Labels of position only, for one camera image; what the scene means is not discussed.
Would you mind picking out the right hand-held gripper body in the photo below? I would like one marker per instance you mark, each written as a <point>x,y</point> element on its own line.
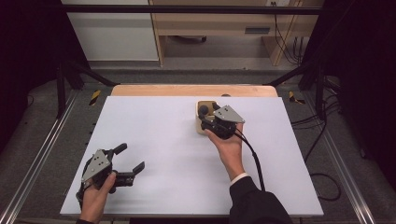
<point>225,123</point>

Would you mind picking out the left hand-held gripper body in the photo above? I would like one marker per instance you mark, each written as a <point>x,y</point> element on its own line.
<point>98,169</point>

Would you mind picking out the beige square cup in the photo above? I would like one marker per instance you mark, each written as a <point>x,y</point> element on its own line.
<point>199,124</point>

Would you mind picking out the person's left hand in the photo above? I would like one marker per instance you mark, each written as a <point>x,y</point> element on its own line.
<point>95,199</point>

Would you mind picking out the person's right hand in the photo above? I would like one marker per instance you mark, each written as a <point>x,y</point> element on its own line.
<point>230,152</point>

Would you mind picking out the wooden table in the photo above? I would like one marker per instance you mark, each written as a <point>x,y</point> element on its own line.
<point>193,90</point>

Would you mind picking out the white table board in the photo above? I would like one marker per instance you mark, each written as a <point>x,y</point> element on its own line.
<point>162,149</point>

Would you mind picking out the yellow black floor tape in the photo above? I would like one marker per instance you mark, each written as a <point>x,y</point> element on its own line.
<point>294,98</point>
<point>95,97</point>

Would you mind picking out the light wooden desk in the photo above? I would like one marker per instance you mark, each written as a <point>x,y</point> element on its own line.
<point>230,23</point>

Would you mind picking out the white cabinet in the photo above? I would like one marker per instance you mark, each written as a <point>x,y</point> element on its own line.
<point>113,34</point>

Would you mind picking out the black curtain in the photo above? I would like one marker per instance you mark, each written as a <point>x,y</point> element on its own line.
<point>25,62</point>
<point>364,77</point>

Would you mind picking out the aluminium floor rail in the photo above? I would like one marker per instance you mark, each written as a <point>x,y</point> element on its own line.
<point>34,161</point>
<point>342,165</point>

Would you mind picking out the black metal frame stand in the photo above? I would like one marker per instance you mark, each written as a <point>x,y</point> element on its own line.
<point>62,87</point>
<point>317,84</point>

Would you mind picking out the black horizontal frame bar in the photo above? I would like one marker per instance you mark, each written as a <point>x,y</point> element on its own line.
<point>193,9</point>

